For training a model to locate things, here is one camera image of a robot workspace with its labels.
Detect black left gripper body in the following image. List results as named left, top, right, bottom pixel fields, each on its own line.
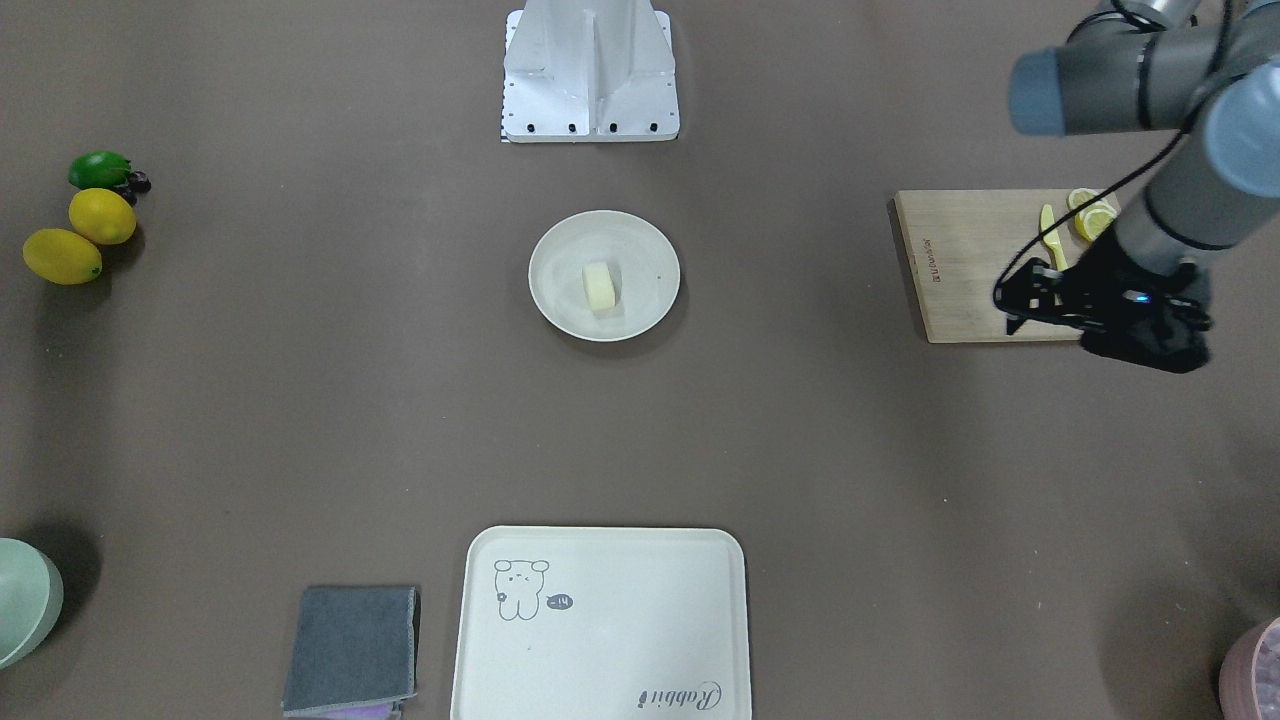
left=1057, top=234, right=1213, bottom=374

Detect whole yellow lemon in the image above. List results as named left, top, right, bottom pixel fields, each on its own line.
left=68, top=188, right=137, bottom=245

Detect cream round plate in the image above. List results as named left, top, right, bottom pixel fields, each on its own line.
left=527, top=210, right=681, bottom=343

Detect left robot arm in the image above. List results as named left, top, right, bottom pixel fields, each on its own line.
left=992, top=1, right=1279, bottom=373

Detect green lime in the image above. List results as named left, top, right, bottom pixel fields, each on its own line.
left=67, top=150, right=133, bottom=190

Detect white pedestal column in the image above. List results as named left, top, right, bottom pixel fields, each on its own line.
left=500, top=1, right=681, bottom=143

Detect pink bowl with ice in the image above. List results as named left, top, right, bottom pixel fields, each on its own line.
left=1219, top=618, right=1279, bottom=719

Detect grey folded cloth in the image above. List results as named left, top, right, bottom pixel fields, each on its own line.
left=282, top=585, right=419, bottom=719

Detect lemon slices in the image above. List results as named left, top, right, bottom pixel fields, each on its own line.
left=1068, top=187, right=1119, bottom=243

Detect cream rectangular tray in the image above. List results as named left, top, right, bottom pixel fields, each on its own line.
left=451, top=525, right=753, bottom=719

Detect wooden cutting board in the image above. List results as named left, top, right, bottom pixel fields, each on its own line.
left=893, top=190, right=1080, bottom=345

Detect mint green bowl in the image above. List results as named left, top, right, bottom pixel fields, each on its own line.
left=1, top=538, right=64, bottom=669

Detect yellow plastic knife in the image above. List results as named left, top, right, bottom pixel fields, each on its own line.
left=1039, top=202, right=1069, bottom=272

